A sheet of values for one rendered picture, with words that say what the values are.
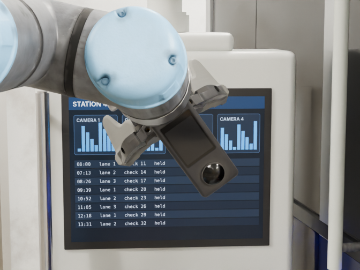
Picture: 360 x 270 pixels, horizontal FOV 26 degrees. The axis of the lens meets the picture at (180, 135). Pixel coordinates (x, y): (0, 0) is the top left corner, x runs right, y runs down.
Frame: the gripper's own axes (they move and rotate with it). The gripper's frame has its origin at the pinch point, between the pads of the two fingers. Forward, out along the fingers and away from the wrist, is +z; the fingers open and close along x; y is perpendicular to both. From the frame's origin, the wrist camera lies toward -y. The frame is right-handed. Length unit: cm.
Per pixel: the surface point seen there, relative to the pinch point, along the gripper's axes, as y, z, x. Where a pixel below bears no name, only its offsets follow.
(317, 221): -22, 68, -15
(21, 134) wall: 74, 252, 54
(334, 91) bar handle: -3.8, 36.0, -26.3
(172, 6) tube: 29, 54, -14
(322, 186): -16, 64, -20
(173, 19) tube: 26, 54, -13
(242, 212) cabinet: -12, 60, -3
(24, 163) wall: 63, 256, 60
